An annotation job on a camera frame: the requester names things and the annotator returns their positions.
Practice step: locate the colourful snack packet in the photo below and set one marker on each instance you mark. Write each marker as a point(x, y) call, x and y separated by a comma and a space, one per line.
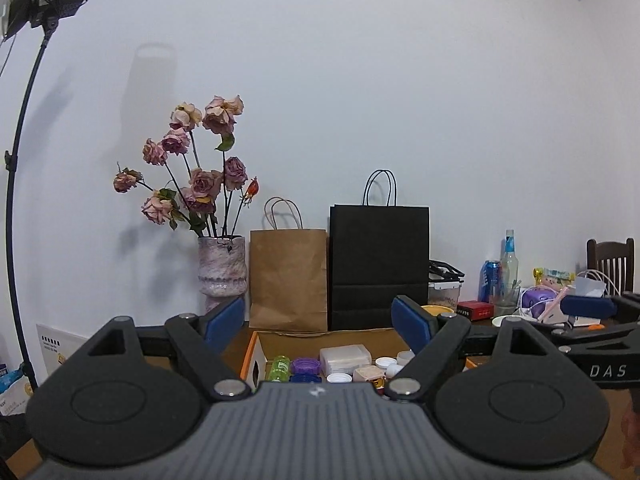
point(555, 276)

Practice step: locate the purple gadget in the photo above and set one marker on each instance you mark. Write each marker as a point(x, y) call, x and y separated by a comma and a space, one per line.
point(536, 300)

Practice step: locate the dried pink roses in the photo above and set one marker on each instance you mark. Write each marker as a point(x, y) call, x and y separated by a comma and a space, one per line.
point(200, 180)

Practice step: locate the yellow mug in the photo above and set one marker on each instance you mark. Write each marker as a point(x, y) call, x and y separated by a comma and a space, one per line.
point(437, 310)

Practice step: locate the clear food container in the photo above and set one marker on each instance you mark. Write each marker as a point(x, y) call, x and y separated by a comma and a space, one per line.
point(444, 295)

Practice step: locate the green plastic bottle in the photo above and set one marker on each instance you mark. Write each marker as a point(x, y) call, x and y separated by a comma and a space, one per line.
point(279, 367)

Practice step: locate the purple round jar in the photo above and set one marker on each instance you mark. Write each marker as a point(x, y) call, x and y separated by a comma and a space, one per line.
point(306, 365)

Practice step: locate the orange cardboard box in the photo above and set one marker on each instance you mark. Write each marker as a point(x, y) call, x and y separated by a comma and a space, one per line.
point(300, 342)

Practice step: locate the brown paper bag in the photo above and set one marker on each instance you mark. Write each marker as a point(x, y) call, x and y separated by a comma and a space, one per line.
point(287, 280)

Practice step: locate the dark wooden chair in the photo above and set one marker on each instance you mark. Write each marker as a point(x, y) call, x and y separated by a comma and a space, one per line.
point(610, 265)

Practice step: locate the glass bottle blue label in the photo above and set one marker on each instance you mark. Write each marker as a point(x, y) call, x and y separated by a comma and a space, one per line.
point(509, 260)

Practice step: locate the white bowl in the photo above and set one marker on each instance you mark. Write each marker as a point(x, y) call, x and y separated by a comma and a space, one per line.
point(507, 321)

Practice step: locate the blue round jar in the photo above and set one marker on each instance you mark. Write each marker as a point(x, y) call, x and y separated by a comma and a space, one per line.
point(302, 378)

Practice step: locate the black studio light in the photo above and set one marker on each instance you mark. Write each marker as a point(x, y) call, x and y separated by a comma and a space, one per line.
point(55, 0)

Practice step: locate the white measuring scoop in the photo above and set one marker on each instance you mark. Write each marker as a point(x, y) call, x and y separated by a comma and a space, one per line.
point(405, 357)

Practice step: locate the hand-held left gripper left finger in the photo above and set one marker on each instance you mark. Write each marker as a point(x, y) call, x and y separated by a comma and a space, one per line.
point(225, 322)

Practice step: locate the pink pen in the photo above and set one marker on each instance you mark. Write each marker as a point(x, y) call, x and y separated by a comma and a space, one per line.
point(556, 305)

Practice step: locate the white paper box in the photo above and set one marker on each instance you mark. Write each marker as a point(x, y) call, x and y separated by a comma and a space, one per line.
point(590, 286)

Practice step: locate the small red box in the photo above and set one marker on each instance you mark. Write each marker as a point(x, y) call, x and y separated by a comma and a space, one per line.
point(475, 310)

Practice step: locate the black light stand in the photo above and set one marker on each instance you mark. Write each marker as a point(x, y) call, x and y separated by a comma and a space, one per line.
point(12, 210)

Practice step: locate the black paper bag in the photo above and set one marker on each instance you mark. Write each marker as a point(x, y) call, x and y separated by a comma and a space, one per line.
point(380, 270)

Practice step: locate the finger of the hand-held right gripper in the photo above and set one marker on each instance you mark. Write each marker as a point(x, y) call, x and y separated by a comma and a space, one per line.
point(587, 306)
point(612, 340)

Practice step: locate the clear cotton swab box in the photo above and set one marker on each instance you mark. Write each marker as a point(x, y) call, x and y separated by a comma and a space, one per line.
point(345, 359)

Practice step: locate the pink mottled vase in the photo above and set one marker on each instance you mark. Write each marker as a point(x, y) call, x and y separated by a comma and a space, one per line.
point(222, 270)

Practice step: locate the blue white packet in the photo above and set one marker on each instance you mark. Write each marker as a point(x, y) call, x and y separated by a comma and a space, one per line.
point(17, 390)

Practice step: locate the blue soda can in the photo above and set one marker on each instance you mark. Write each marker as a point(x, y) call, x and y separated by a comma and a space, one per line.
point(490, 280)

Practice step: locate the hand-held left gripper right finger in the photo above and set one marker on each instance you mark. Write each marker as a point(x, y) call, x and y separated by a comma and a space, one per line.
point(410, 320)

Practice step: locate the clear drinking glass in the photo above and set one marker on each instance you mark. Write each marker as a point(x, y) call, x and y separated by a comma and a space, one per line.
point(506, 302)

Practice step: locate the white printed carton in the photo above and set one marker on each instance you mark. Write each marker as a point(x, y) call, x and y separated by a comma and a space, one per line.
point(60, 350)

